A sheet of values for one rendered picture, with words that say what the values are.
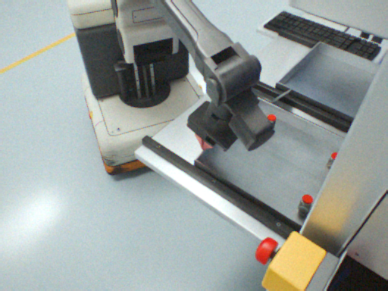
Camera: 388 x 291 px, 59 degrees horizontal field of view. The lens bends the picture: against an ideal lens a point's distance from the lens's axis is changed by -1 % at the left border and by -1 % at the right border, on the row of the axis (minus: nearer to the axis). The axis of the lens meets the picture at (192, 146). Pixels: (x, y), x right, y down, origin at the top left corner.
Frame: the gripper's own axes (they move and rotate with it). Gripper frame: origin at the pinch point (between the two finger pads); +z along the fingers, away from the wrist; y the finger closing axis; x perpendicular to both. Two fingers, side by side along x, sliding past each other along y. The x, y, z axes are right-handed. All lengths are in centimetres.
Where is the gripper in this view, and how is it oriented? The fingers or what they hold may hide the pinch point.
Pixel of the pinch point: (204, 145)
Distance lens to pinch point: 76.9
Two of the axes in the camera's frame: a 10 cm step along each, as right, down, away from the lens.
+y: 7.6, 6.3, -1.7
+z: -2.2, 4.9, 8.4
